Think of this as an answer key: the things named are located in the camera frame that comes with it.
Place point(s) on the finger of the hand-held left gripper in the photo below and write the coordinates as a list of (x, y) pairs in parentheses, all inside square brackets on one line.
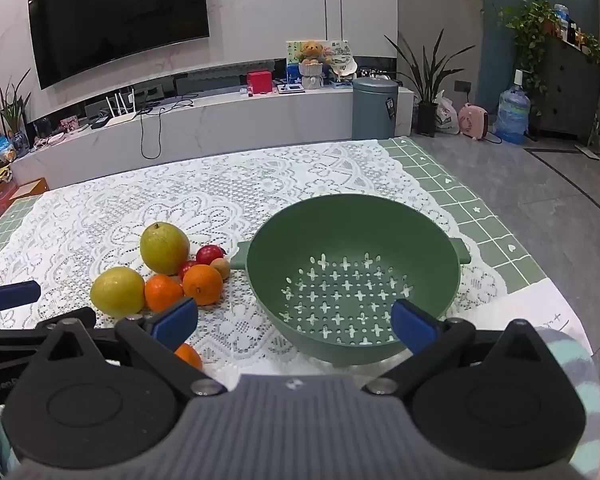
[(5, 339), (10, 296)]

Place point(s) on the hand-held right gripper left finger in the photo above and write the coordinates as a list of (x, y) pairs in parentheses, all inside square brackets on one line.
[(172, 324)]

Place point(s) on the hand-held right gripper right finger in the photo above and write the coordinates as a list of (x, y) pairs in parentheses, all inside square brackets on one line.
[(414, 327)]

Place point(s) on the orange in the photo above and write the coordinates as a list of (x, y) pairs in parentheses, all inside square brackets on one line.
[(202, 284), (162, 292), (190, 356)]

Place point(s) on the green pear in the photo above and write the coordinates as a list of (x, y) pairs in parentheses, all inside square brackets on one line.
[(164, 247)]

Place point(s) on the green colander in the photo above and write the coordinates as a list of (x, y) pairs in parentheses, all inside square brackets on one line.
[(340, 230)]

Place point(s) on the red fruit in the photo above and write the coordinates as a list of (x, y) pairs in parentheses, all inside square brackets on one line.
[(210, 254), (186, 267)]

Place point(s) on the yellow lemon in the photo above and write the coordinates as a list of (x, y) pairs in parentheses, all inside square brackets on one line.
[(117, 291)]

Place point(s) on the brown kiwi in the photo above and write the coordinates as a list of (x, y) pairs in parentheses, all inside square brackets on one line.
[(221, 267)]

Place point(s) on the cardboard box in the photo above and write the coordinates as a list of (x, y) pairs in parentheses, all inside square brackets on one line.
[(30, 189)]

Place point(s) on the white paper sheet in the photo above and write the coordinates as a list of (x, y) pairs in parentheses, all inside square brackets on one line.
[(530, 310)]

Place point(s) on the white lace tablecloth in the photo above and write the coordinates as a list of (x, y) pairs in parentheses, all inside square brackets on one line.
[(180, 195)]

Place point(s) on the green checked table mat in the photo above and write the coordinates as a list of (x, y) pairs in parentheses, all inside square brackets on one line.
[(480, 210)]

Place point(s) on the teal striped fuzzy cloth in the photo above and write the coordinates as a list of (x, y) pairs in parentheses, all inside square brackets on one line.
[(580, 385)]

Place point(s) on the small potted plant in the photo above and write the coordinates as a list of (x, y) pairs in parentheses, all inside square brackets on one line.
[(12, 115)]

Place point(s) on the white router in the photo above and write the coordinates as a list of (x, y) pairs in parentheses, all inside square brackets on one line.
[(120, 117)]

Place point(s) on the white plastic bag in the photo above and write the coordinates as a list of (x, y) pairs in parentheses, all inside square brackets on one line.
[(446, 117)]

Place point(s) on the long-leaf plant in black pot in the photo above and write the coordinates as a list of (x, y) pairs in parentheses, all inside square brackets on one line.
[(426, 115)]

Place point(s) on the pink heater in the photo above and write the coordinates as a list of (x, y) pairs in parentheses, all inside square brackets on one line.
[(472, 121)]

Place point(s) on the white television cabinet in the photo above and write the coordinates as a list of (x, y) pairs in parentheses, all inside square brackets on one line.
[(255, 120)]

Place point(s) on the grey trash can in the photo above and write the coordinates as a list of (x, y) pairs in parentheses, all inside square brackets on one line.
[(374, 110)]

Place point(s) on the blue water bottle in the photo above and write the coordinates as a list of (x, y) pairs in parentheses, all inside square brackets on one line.
[(512, 115)]

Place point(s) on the red box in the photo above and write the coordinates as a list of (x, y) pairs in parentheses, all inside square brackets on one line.
[(259, 82)]

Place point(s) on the white bear basket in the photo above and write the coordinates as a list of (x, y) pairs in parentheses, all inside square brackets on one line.
[(311, 80)]

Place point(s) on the grey cabinet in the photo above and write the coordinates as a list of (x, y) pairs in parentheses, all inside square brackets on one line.
[(570, 90)]

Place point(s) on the brown teddy bear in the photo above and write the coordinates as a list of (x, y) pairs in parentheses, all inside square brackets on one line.
[(311, 52)]

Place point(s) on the ivy plant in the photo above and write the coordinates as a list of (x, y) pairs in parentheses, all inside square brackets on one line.
[(530, 30)]

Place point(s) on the black wall television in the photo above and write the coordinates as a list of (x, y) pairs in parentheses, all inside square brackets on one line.
[(115, 20)]

